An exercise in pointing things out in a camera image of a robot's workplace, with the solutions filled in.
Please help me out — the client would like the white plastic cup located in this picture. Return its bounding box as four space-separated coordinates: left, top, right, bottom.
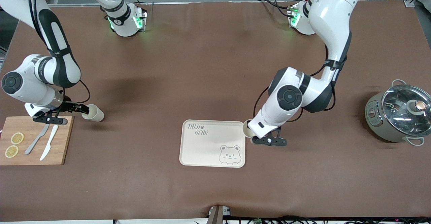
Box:
81 104 105 122
242 119 257 139

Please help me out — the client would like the white bear print tray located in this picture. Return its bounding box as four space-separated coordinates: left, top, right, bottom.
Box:
179 119 246 168

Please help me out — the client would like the glass pot lid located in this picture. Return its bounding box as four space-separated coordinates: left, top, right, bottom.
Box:
382 84 431 138

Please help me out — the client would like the bamboo cutting board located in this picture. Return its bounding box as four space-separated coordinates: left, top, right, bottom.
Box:
0 116 74 166

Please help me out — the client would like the brown table mat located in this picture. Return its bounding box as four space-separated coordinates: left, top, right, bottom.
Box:
0 0 431 222

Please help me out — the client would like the grey plastic knife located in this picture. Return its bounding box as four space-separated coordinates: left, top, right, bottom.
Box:
25 123 51 155

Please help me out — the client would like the white plastic knife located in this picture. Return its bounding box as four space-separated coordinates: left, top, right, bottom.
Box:
40 125 59 161

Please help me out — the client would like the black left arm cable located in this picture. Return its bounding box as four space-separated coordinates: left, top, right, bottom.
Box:
253 44 348 123

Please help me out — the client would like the grey-green electric cooking pot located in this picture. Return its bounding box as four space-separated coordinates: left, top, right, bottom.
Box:
365 79 431 146

